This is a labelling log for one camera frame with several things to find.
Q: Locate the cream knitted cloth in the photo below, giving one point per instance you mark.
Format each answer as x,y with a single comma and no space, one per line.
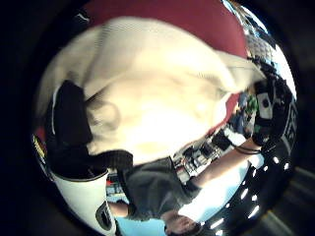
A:
154,98

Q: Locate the white marker cube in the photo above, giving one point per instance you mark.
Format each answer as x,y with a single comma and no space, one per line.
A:
264,105

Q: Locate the cluttered shelf of assorted items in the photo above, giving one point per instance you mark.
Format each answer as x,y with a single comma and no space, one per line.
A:
210,147

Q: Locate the the person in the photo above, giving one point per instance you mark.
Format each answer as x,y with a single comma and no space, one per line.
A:
157,190

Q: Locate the group of ceiling lamps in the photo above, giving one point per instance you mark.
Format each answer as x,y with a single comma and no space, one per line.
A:
252,196

